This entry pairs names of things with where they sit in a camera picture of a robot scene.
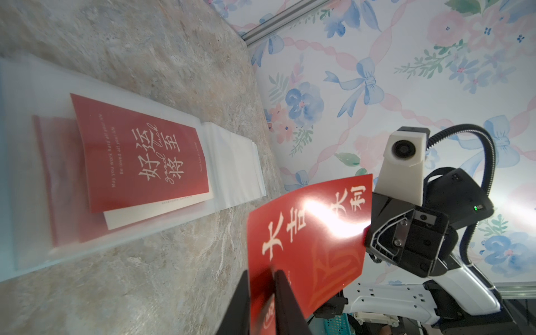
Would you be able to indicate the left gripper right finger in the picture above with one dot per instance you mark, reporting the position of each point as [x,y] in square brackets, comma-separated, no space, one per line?
[289,317]

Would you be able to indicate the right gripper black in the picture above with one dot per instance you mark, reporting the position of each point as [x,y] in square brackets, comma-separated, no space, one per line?
[412,237]

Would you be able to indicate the red card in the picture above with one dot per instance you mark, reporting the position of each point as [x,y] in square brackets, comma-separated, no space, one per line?
[315,236]
[63,159]
[135,159]

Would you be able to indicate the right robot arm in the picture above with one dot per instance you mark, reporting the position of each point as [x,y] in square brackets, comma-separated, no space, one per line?
[460,301]

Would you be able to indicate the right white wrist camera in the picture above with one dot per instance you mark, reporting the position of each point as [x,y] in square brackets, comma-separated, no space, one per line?
[402,172]

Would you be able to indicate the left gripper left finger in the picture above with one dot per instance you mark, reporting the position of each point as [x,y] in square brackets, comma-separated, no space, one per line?
[236,321]

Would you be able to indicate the teal plastic basket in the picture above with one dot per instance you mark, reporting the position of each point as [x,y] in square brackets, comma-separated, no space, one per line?
[338,325]

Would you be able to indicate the red card inside album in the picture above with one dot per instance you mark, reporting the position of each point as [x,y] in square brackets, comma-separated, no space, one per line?
[63,159]

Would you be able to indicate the cream card inside album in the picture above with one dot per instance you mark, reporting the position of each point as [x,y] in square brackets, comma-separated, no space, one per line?
[118,218]

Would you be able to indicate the right aluminium corner post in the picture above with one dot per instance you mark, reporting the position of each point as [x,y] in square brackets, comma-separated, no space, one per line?
[281,20]

